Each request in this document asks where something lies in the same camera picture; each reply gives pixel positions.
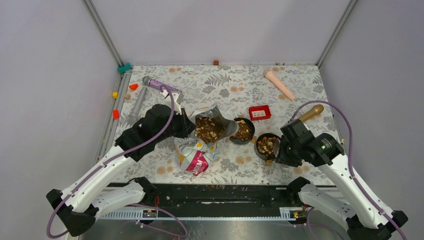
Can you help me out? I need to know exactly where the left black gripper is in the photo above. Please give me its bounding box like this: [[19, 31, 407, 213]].
[[155, 107, 198, 143]]

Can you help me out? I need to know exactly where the cat food bag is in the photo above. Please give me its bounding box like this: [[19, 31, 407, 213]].
[[174, 104, 239, 176]]

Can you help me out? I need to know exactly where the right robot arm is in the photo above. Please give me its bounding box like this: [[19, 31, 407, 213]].
[[276, 119, 409, 240]]

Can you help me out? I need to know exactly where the pet food kibble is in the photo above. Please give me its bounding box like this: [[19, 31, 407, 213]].
[[194, 116, 225, 144]]

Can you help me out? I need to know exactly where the black bowl fish print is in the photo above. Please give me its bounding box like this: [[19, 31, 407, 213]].
[[255, 133, 281, 161]]

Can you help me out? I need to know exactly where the small tan wooden block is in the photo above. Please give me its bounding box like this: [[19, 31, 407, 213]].
[[265, 160, 273, 167]]

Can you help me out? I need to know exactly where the gold toy microphone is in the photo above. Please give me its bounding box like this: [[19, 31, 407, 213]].
[[298, 104, 324, 122]]

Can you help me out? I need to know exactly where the purple glitter toy microphone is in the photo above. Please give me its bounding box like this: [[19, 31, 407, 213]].
[[142, 76, 182, 97]]

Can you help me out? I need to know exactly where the red plastic box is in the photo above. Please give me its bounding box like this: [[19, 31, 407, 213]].
[[248, 105, 272, 121]]

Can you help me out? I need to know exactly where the grey toy microphone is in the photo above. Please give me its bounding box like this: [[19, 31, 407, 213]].
[[127, 86, 148, 125]]

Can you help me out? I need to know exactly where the black bowl paw print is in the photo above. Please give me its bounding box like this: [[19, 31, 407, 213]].
[[229, 117, 256, 145]]

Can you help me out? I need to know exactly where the floral patterned table mat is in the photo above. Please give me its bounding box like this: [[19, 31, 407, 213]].
[[115, 65, 332, 186]]

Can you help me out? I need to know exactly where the red triangular block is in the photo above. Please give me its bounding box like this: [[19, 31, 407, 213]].
[[128, 83, 139, 91]]

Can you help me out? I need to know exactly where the pink toy microphone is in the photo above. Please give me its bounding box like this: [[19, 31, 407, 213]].
[[263, 69, 295, 101]]

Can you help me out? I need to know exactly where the teal plastic block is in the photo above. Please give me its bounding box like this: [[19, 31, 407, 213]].
[[117, 62, 133, 74]]

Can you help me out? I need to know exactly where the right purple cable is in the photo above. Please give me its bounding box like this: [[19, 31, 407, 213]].
[[290, 100, 408, 240]]

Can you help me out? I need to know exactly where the purple cable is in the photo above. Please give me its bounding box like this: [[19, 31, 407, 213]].
[[46, 84, 189, 240], [290, 100, 408, 240]]

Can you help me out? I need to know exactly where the red block on rail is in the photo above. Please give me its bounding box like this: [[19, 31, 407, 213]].
[[112, 109, 120, 120]]

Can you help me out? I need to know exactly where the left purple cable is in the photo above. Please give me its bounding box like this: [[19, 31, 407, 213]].
[[46, 84, 189, 240]]

